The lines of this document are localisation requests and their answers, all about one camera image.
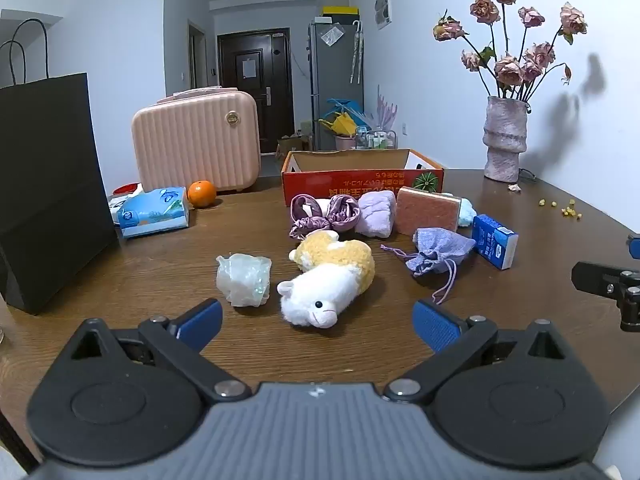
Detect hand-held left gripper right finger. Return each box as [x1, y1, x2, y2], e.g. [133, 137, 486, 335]
[382, 299, 568, 404]

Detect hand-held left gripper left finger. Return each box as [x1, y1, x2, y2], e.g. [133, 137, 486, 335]
[65, 298, 253, 404]

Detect purple drawstring pouch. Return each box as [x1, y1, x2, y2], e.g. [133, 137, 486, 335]
[381, 227, 477, 306]

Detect pink sponge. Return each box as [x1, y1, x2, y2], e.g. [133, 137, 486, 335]
[396, 186, 463, 235]

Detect light blue plush toy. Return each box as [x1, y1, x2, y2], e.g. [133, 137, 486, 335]
[456, 197, 478, 227]

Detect white and yellow alpaca plush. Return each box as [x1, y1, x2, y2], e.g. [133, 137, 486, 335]
[276, 230, 376, 330]

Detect lavender towel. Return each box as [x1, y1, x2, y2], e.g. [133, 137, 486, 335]
[354, 192, 398, 239]

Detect purple satin scrunchie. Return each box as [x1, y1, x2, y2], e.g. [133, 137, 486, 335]
[326, 195, 362, 233]
[289, 194, 327, 241]

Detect orange cardboard box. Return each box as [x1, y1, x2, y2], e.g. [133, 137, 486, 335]
[281, 148, 446, 207]

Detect yellow petal crumbs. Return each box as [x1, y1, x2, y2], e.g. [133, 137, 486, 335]
[537, 199, 585, 221]

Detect small blue tissue packet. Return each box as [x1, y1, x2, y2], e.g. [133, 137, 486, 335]
[471, 214, 519, 271]

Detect blue tissue pack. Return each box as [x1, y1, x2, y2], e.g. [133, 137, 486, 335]
[109, 186, 191, 239]

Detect orange fruit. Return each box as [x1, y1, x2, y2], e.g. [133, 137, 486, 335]
[187, 180, 217, 209]

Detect pink textured vase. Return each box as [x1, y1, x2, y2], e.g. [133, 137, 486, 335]
[482, 96, 530, 183]

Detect pink ribbed suitcase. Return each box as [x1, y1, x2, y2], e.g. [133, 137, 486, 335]
[131, 87, 261, 195]

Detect white trolley rack with bottles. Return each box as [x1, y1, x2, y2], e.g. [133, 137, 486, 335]
[355, 127, 398, 151]

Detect brown cardboard box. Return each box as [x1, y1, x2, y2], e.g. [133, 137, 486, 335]
[276, 132, 311, 158]

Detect black paper bag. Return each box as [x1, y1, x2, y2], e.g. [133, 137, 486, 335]
[0, 19, 120, 316]

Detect purple wing decoration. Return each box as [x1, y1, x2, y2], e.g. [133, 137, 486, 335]
[376, 85, 401, 133]

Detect dried pink roses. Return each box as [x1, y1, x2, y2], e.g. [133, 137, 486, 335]
[432, 0, 588, 101]

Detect yellow bag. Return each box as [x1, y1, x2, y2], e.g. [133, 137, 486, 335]
[320, 112, 358, 137]

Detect dark brown entrance door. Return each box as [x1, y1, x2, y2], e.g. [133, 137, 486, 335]
[217, 29, 296, 141]

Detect grey side door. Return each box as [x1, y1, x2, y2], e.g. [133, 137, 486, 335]
[187, 20, 208, 88]

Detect grey refrigerator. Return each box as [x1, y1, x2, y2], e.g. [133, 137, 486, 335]
[307, 19, 365, 152]

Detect white folded umbrella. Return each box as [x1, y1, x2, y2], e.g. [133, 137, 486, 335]
[350, 20, 363, 85]

